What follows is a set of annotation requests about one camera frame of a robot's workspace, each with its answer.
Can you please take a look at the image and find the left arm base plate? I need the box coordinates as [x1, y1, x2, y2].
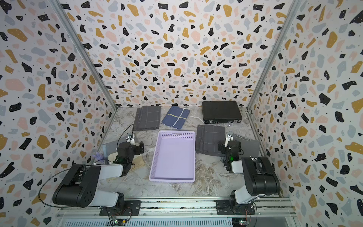
[99, 200, 141, 217]

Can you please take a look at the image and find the plain grey pillowcase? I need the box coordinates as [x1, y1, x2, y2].
[232, 133, 260, 158]

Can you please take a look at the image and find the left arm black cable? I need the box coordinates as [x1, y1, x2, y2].
[37, 167, 74, 208]

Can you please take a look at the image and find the lilac plastic basket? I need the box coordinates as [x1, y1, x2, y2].
[149, 131, 196, 183]

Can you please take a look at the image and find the beige grey pillowcase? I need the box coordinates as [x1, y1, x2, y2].
[102, 141, 142, 176]

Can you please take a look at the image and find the grey checked pillowcase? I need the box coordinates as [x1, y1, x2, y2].
[133, 106, 161, 131]
[195, 125, 226, 157]

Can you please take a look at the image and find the black briefcase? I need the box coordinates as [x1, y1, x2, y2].
[202, 101, 243, 124]

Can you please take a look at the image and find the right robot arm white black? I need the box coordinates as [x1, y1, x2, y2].
[218, 140, 280, 209]

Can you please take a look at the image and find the small purple toy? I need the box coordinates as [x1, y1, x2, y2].
[93, 152, 104, 163]

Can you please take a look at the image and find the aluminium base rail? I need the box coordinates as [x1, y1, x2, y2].
[55, 197, 297, 227]

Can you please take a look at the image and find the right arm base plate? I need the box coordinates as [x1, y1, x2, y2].
[216, 200, 255, 215]

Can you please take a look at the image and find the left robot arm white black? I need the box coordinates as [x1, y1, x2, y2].
[53, 142, 144, 211]

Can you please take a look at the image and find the blue pillowcase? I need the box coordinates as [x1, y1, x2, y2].
[161, 106, 190, 130]

